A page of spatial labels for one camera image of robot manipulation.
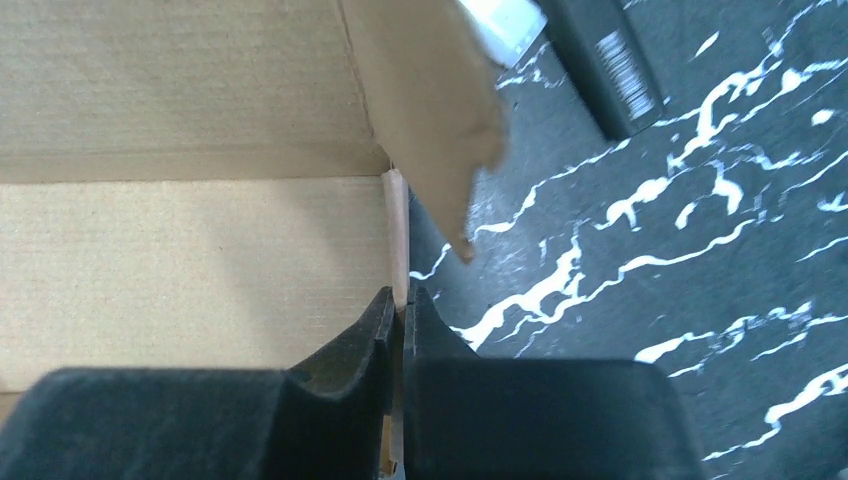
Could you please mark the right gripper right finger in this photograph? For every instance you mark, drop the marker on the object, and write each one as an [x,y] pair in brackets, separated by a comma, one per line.
[472,417]

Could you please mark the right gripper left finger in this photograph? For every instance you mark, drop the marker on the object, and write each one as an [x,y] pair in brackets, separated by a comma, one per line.
[320,419]

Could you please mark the brown cardboard box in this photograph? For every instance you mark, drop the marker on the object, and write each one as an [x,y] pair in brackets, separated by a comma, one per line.
[218,184]

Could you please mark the yellow highlighter marker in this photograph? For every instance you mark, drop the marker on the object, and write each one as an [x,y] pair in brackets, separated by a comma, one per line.
[506,29]

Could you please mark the orange capped black marker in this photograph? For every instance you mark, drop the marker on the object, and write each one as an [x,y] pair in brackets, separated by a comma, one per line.
[595,42]

